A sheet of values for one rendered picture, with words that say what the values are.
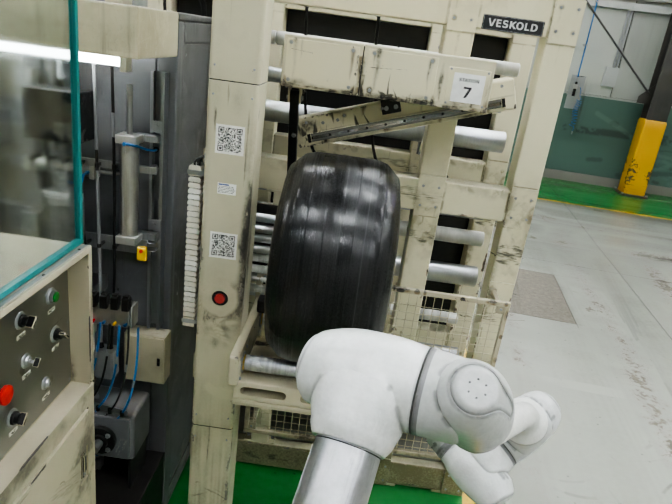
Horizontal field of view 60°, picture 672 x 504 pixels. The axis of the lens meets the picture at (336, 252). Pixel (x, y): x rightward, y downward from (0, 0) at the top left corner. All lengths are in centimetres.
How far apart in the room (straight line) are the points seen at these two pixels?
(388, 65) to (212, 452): 129
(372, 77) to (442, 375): 111
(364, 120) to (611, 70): 897
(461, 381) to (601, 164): 1013
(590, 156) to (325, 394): 1009
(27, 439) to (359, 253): 83
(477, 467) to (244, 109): 101
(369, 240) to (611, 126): 954
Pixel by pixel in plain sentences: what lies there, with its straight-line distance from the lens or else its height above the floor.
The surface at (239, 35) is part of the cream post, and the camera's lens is 152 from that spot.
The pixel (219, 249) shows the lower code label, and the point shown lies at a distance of 164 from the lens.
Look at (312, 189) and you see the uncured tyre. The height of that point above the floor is 143.
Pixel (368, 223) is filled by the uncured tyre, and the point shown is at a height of 138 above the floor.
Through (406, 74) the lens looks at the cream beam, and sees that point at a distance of 175.
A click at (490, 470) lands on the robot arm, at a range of 140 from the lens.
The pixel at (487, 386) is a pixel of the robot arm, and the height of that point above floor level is 139.
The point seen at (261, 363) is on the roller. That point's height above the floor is 91.
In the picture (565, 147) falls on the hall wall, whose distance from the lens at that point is 1069.
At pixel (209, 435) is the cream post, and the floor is 59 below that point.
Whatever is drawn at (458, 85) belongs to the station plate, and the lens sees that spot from 177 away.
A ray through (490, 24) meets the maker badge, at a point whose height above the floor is 189.
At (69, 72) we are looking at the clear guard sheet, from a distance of 137.
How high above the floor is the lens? 179
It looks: 20 degrees down
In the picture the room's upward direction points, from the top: 8 degrees clockwise
